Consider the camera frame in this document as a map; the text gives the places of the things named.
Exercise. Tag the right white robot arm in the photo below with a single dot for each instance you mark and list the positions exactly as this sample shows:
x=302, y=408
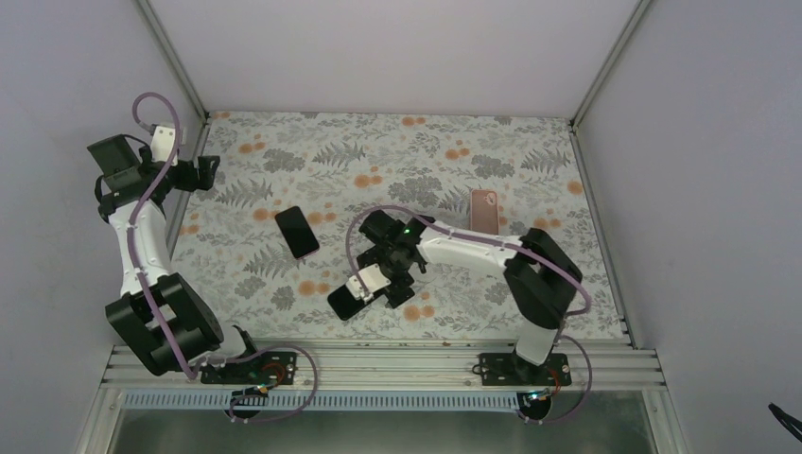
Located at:
x=542, y=279

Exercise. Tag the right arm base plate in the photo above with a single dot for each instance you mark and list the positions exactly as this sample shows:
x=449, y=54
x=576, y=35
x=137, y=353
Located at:
x=508, y=369

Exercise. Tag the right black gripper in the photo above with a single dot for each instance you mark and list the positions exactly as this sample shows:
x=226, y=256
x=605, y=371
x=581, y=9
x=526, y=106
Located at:
x=394, y=295

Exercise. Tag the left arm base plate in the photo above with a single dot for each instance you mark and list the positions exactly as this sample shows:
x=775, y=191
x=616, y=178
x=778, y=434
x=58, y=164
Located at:
x=271, y=369

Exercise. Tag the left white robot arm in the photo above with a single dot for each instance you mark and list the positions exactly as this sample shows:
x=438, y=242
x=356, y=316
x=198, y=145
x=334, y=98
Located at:
x=158, y=315

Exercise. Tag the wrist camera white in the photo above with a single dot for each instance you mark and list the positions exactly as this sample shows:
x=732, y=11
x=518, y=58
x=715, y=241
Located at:
x=163, y=139
x=367, y=282

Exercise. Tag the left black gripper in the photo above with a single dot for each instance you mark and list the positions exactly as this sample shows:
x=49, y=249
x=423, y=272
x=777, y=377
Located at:
x=205, y=174

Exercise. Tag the black object at edge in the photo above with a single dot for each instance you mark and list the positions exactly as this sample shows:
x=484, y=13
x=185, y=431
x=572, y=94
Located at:
x=787, y=421

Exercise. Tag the slotted cable duct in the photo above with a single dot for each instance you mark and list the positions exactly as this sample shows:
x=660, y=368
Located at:
x=168, y=399

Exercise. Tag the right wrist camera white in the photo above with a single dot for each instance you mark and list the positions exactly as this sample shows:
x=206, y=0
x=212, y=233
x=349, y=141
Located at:
x=367, y=282

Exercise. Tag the aluminium mounting rail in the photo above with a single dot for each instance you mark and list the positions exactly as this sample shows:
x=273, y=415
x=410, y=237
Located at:
x=425, y=366

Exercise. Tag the black phone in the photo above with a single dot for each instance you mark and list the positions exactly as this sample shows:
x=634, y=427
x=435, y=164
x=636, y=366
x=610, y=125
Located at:
x=345, y=304

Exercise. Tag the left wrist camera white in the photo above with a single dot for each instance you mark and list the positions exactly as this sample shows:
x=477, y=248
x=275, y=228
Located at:
x=163, y=139

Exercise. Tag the pink phone case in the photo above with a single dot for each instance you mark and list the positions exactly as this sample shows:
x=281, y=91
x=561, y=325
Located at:
x=484, y=211

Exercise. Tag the floral table mat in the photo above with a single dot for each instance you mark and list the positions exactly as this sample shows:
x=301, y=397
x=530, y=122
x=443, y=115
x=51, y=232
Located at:
x=334, y=166

